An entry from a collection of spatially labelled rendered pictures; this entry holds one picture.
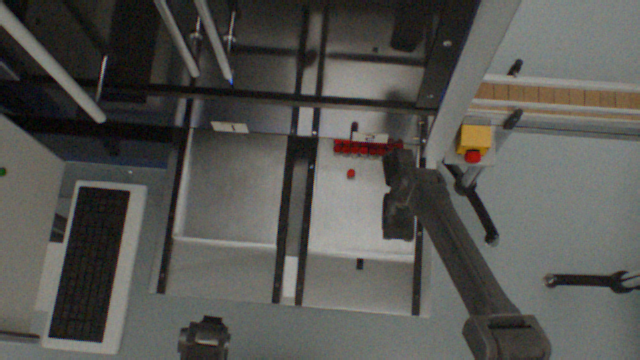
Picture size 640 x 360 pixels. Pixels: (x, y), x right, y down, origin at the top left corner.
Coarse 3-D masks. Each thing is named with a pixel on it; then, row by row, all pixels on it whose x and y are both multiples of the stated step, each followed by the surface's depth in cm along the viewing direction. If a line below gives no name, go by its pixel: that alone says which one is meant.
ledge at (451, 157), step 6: (492, 126) 171; (492, 132) 171; (456, 138) 171; (492, 138) 170; (450, 144) 170; (456, 144) 170; (492, 144) 170; (450, 150) 170; (492, 150) 169; (444, 156) 170; (450, 156) 169; (456, 156) 169; (462, 156) 169; (486, 156) 169; (492, 156) 169; (444, 162) 170; (450, 162) 169; (456, 162) 169; (462, 162) 169; (480, 162) 168; (486, 162) 168; (492, 162) 168
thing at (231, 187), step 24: (192, 144) 172; (216, 144) 171; (240, 144) 171; (264, 144) 171; (192, 168) 170; (216, 168) 169; (240, 168) 169; (264, 168) 169; (192, 192) 168; (216, 192) 168; (240, 192) 167; (264, 192) 167; (192, 216) 166; (216, 216) 166; (240, 216) 166; (264, 216) 166; (216, 240) 161; (240, 240) 161; (264, 240) 164
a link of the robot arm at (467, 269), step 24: (408, 168) 120; (408, 192) 119; (432, 192) 116; (432, 216) 113; (456, 216) 112; (432, 240) 112; (456, 240) 106; (456, 264) 104; (480, 264) 103; (456, 288) 104; (480, 288) 98; (480, 312) 96; (504, 312) 95; (480, 336) 92
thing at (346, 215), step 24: (336, 168) 169; (360, 168) 169; (336, 192) 167; (360, 192) 167; (384, 192) 167; (312, 216) 162; (336, 216) 165; (360, 216) 165; (312, 240) 163; (336, 240) 163; (360, 240) 163; (384, 240) 163
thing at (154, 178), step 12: (72, 168) 208; (84, 168) 207; (96, 168) 206; (108, 168) 204; (120, 168) 203; (132, 168) 202; (144, 168) 201; (156, 168) 200; (72, 180) 223; (108, 180) 219; (120, 180) 217; (132, 180) 216; (144, 180) 215; (156, 180) 213; (60, 192) 242; (72, 192) 241; (156, 192) 229; (156, 204) 248
